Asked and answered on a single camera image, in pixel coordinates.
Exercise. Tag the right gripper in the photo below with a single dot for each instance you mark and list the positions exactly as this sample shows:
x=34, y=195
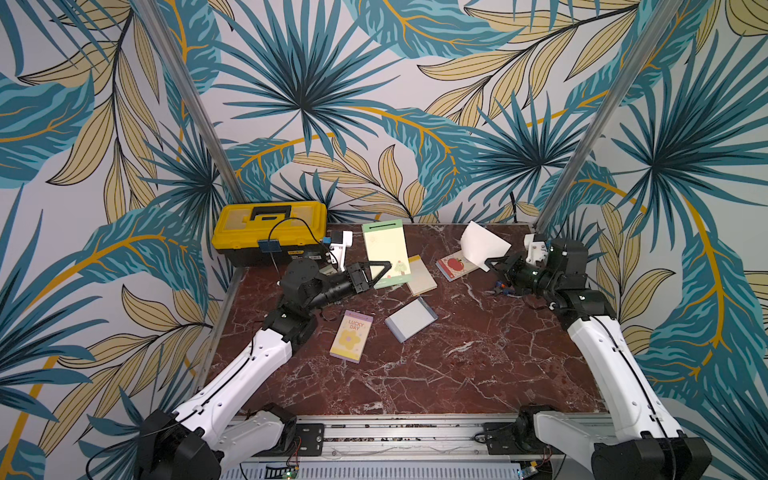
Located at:
x=512, y=270

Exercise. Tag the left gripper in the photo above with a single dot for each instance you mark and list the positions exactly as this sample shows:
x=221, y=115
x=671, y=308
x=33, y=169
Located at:
x=358, y=277

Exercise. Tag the torn white page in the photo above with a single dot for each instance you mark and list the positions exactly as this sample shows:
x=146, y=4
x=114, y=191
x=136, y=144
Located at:
x=479, y=244

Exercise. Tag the green house lucky day pad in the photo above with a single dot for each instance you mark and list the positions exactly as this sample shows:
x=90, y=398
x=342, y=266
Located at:
x=386, y=241

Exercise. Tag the purple flower lucky day pad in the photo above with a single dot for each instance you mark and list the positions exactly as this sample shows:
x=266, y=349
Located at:
x=351, y=337

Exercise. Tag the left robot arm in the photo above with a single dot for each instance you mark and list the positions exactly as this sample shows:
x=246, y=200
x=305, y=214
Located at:
x=197, y=439

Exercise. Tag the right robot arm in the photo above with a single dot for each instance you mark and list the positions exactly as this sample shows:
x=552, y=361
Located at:
x=647, y=442

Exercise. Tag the red apple memo pad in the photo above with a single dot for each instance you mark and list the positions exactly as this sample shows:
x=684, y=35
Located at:
x=455, y=266

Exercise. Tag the yellow top memo pad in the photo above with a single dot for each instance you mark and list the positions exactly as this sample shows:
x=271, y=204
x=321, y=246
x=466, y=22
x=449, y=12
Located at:
x=421, y=280

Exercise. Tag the blue lined memo pad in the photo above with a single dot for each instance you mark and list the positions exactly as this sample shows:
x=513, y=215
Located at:
x=411, y=319

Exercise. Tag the blue orange pliers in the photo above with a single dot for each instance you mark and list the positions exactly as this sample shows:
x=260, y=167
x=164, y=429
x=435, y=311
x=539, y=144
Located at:
x=501, y=291

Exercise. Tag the yellow black toolbox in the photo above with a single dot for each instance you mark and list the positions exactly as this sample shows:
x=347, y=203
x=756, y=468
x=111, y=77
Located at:
x=253, y=234

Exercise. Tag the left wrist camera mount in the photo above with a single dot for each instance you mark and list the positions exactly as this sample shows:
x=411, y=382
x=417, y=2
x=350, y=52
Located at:
x=337, y=243

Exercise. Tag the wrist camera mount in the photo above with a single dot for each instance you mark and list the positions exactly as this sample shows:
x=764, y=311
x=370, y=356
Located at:
x=337, y=243
x=536, y=249

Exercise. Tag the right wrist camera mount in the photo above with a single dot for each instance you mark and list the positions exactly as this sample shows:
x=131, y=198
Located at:
x=536, y=249

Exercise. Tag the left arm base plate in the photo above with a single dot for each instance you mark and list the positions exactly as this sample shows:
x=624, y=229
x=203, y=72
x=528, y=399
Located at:
x=303, y=439

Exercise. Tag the aluminium front rail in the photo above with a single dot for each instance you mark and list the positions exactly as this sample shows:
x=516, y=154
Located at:
x=407, y=447

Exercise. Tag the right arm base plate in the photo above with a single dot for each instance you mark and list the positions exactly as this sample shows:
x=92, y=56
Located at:
x=507, y=438

